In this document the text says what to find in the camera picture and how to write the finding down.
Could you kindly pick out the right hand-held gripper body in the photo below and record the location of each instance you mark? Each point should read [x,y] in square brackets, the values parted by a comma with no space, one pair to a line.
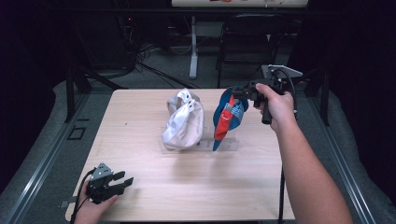
[275,82]

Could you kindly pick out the white and pink cap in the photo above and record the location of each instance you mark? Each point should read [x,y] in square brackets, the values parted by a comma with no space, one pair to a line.
[185,124]

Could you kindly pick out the blue and orange cap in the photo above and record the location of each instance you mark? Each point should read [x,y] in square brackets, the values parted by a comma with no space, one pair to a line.
[225,121]

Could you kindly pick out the black folding chair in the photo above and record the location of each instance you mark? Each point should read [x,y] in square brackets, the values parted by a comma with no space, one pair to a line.
[246,40]

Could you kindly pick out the metal floor rail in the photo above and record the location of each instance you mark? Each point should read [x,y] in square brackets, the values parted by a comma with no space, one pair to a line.
[342,168]
[46,161]

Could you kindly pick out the white desk leg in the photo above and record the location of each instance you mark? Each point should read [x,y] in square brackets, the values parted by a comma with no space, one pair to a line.
[193,56]

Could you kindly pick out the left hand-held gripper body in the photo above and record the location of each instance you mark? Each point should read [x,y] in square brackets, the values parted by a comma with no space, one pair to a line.
[99,186]

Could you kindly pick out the black frame post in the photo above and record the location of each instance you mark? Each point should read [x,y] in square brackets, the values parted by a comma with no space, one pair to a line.
[69,96]

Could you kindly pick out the person's right hand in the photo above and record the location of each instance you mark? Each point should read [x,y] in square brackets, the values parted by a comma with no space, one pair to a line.
[281,109]

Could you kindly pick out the clear acrylic peg rack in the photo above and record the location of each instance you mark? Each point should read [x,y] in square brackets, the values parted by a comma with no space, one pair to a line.
[207,144]

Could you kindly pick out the person's left hand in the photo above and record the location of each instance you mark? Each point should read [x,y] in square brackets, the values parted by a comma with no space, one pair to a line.
[88,213]

